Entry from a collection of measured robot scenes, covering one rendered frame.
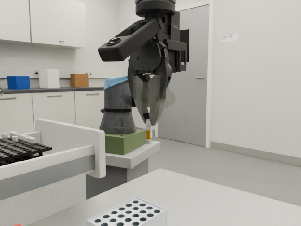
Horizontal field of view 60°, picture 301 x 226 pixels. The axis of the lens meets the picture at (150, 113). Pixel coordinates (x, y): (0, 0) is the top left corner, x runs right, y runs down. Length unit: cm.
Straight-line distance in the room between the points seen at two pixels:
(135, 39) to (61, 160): 29
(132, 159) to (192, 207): 40
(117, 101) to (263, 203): 64
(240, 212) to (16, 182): 45
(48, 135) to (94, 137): 20
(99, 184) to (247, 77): 297
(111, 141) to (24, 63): 359
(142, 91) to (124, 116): 59
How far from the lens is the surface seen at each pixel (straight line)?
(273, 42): 367
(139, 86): 48
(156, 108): 45
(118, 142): 99
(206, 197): 67
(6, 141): 69
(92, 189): 114
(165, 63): 44
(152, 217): 50
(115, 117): 105
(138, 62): 48
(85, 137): 63
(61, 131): 71
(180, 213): 60
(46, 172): 55
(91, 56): 505
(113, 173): 106
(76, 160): 58
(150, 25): 45
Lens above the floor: 104
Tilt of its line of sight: 8 degrees down
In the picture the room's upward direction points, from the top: straight up
